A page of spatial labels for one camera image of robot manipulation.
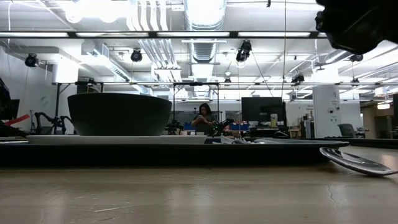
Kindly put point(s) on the black round bowl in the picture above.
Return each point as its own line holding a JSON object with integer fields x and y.
{"x": 119, "y": 115}

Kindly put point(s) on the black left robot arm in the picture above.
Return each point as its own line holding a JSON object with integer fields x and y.
{"x": 3, "y": 93}

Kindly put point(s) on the black plastic serving tray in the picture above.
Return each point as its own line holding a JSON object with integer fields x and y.
{"x": 155, "y": 154}

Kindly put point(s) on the black ceiling spotlight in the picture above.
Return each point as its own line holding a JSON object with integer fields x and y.
{"x": 136, "y": 56}
{"x": 31, "y": 60}
{"x": 356, "y": 58}
{"x": 298, "y": 79}
{"x": 243, "y": 51}

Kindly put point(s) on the white column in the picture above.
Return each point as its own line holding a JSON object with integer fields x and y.
{"x": 326, "y": 102}

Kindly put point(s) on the grey background chair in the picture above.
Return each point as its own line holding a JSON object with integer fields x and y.
{"x": 346, "y": 130}

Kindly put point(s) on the black background monitor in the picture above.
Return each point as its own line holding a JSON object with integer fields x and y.
{"x": 262, "y": 110}

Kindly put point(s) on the blue storage bins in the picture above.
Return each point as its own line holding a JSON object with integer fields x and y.
{"x": 239, "y": 127}

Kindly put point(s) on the person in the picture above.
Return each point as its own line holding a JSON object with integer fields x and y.
{"x": 203, "y": 119}

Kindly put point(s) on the black background robot arms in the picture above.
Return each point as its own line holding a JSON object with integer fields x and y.
{"x": 56, "y": 121}

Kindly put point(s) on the red strip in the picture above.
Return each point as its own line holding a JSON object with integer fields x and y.
{"x": 20, "y": 119}

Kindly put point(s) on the silver ceiling air duct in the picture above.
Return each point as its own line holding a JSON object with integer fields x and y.
{"x": 205, "y": 12}

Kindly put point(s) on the black aluminium rig frame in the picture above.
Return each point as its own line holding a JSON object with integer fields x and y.
{"x": 155, "y": 34}

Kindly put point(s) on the black wall screen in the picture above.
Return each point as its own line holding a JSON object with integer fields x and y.
{"x": 14, "y": 109}

